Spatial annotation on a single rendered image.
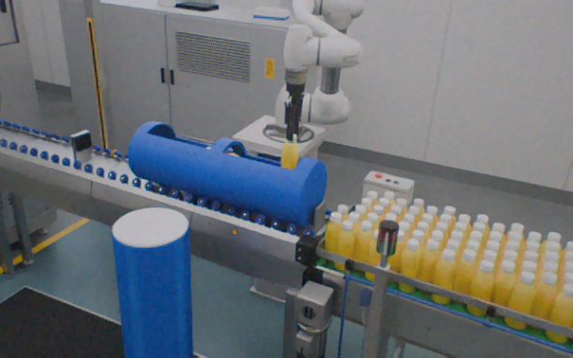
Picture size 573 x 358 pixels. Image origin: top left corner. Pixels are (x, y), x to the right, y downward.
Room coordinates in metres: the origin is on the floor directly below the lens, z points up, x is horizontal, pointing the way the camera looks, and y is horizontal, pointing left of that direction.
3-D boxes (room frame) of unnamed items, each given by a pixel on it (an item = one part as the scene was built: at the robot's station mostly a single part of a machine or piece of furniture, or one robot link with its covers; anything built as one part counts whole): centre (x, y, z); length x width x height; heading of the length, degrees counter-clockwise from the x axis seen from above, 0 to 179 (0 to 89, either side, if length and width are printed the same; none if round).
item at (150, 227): (1.75, 0.49, 1.03); 0.28 x 0.28 x 0.01
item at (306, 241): (1.75, -0.11, 0.95); 0.10 x 0.07 x 0.10; 154
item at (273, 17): (4.05, 0.13, 1.48); 0.24 x 0.12 x 0.08; 73
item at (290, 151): (2.01, -0.03, 1.22); 0.07 x 0.07 x 0.19
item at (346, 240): (1.73, -0.26, 0.99); 0.07 x 0.07 x 0.19
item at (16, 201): (2.92, 1.63, 0.31); 0.06 x 0.06 x 0.63; 64
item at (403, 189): (2.12, -0.48, 1.05); 0.20 x 0.10 x 0.10; 64
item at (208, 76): (4.41, 0.84, 0.72); 2.15 x 0.54 x 1.45; 65
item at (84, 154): (2.54, 1.03, 1.00); 0.10 x 0.04 x 0.15; 154
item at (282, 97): (2.76, -0.04, 1.22); 0.18 x 0.16 x 0.22; 87
